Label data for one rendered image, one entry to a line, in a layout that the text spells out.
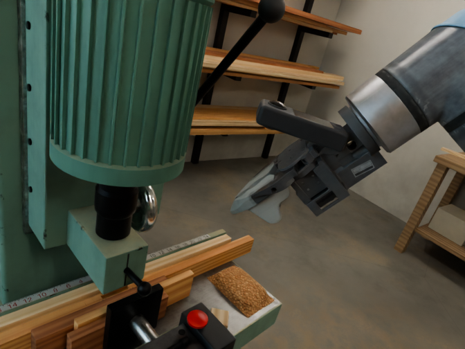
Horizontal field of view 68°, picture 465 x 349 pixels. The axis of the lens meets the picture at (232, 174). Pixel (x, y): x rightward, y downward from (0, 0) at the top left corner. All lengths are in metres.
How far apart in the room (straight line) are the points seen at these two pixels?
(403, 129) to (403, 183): 3.36
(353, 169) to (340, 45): 3.80
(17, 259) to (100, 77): 0.47
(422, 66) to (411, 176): 3.33
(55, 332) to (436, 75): 0.59
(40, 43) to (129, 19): 0.18
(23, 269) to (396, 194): 3.47
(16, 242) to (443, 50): 0.71
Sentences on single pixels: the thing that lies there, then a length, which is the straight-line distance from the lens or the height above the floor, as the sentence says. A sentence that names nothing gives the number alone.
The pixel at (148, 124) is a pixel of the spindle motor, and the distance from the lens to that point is 0.40.
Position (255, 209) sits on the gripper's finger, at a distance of 0.48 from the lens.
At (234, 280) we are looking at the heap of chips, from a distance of 0.74.
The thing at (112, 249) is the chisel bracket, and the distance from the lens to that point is 0.54.
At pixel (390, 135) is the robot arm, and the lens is 0.43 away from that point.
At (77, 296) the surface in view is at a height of 0.95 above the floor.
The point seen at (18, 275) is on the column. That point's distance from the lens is 0.80.
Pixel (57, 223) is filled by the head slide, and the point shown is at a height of 1.05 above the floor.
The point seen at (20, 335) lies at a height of 0.94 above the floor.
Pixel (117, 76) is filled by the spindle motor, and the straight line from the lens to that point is 0.38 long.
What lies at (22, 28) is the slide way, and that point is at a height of 1.33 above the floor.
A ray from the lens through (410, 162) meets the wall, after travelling 3.75.
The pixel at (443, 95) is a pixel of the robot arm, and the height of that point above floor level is 1.38.
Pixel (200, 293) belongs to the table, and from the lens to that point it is 0.73.
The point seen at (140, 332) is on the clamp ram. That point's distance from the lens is 0.58.
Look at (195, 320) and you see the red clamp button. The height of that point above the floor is 1.02.
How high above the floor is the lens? 1.41
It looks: 24 degrees down
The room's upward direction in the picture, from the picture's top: 14 degrees clockwise
